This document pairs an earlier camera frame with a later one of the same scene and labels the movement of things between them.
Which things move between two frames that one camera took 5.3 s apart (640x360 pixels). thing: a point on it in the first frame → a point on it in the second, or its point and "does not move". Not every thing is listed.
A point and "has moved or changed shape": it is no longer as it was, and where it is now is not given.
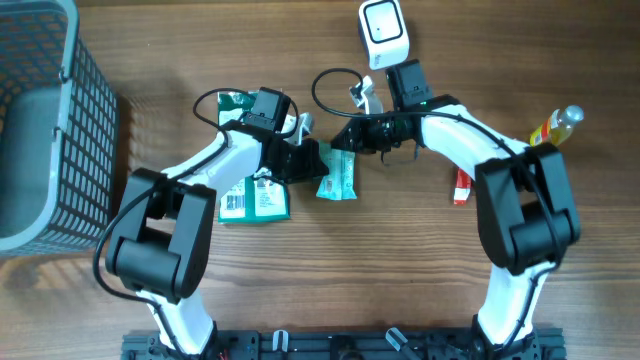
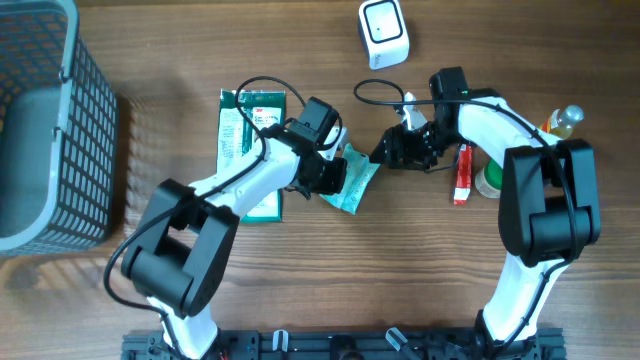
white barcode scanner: x=385 y=33 does not move
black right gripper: x=364 y=134 → x=406 y=155
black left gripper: x=312 y=164 → x=339 y=169
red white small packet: x=462 y=186 does not move
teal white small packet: x=339 y=182 has moved or changed shape
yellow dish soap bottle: x=557 y=128 does not move
